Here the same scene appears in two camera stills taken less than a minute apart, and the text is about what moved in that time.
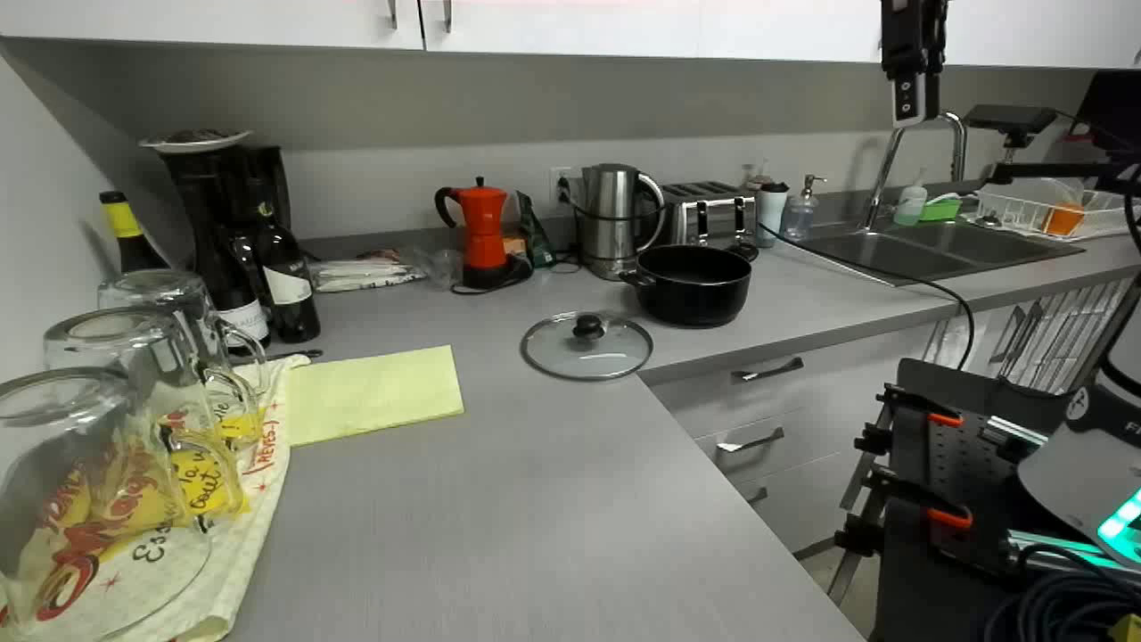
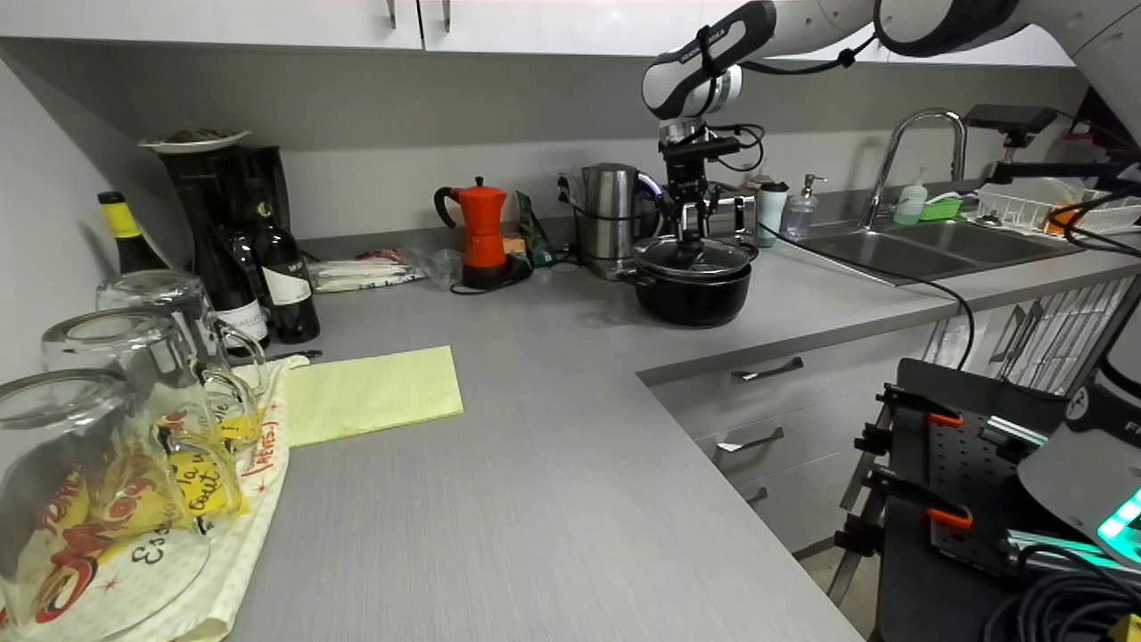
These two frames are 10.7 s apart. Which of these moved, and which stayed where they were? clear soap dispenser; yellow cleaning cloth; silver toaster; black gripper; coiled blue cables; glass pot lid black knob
Moved: glass pot lid black knob; black gripper
Stayed: clear soap dispenser; silver toaster; coiled blue cables; yellow cleaning cloth
